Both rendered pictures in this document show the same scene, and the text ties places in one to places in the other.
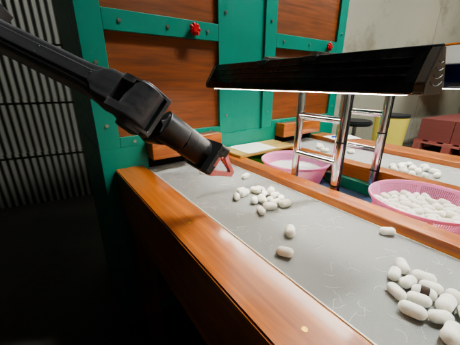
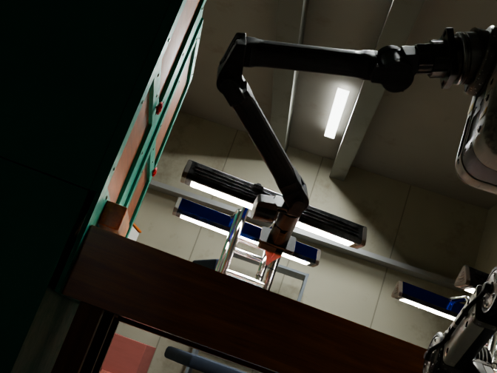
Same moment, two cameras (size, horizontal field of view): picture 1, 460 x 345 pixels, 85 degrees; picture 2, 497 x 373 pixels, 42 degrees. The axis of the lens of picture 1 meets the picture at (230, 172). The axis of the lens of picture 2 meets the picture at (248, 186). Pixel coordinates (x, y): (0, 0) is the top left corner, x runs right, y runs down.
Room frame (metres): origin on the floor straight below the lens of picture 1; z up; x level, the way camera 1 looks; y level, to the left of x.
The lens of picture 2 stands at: (-0.30, 1.61, 0.54)
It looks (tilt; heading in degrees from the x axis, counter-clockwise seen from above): 16 degrees up; 302
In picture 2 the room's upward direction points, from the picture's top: 20 degrees clockwise
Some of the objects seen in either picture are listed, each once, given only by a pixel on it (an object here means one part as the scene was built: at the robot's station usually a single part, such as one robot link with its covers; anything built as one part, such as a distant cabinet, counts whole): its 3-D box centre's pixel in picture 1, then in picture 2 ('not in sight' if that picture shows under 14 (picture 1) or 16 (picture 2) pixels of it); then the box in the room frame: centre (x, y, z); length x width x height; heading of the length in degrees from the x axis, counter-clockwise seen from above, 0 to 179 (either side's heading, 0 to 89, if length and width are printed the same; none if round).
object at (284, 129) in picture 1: (298, 126); not in sight; (1.38, -0.38, 0.83); 0.30 x 0.06 x 0.07; 126
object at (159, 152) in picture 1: (186, 144); (115, 224); (0.98, 0.17, 0.83); 0.30 x 0.06 x 0.07; 126
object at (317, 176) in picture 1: (294, 170); not in sight; (0.96, -0.26, 0.72); 0.27 x 0.27 x 0.10
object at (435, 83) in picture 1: (284, 74); (275, 203); (0.66, -0.13, 1.08); 0.62 x 0.08 x 0.07; 36
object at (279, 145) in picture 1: (258, 147); not in sight; (1.14, -0.13, 0.77); 0.33 x 0.15 x 0.01; 126
